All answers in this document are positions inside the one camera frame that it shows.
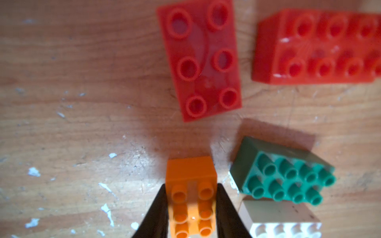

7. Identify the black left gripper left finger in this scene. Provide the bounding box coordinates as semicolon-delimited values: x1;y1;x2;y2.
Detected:
132;184;169;238

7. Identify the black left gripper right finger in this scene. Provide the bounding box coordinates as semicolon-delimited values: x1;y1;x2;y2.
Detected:
216;183;251;238

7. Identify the small orange lego brick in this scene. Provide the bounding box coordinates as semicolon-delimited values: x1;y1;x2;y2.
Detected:
165;156;217;238

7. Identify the wide red lego brick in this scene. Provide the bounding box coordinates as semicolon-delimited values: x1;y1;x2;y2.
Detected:
252;9;381;85

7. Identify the small red lego brick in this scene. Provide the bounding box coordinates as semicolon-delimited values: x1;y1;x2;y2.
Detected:
156;0;242;122

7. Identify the white lego brick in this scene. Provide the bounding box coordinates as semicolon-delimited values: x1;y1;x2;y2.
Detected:
238;200;322;238

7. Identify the dark green lego brick right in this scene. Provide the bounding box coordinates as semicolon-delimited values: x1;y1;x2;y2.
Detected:
230;136;336;206

